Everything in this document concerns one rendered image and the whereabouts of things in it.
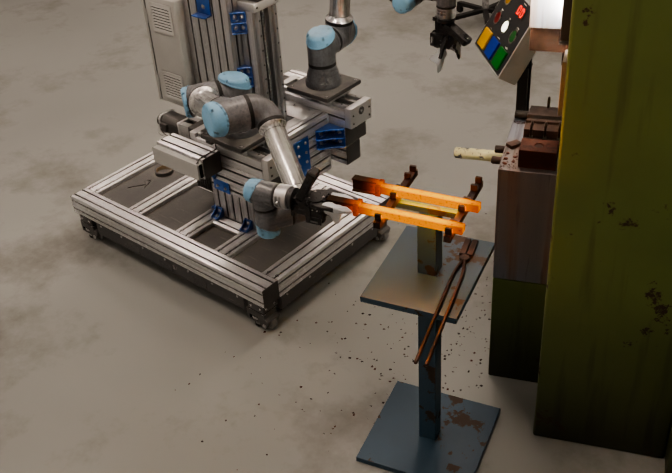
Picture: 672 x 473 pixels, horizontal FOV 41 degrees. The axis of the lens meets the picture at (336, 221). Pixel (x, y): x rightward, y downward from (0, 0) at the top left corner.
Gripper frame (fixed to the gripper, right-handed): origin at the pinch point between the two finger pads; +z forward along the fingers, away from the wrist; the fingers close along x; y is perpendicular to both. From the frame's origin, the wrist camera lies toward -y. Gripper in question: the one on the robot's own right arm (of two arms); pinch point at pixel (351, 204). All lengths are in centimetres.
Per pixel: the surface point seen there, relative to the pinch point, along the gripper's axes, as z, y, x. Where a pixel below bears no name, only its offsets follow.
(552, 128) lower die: 42, 2, -68
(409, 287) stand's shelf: 17.3, 26.4, -1.1
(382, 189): 5.3, -0.3, -10.6
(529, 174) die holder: 39, 10, -51
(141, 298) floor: -125, 101, -39
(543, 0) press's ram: 38, -44, -60
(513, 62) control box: 17, -1, -109
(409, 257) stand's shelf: 11.7, 26.4, -15.3
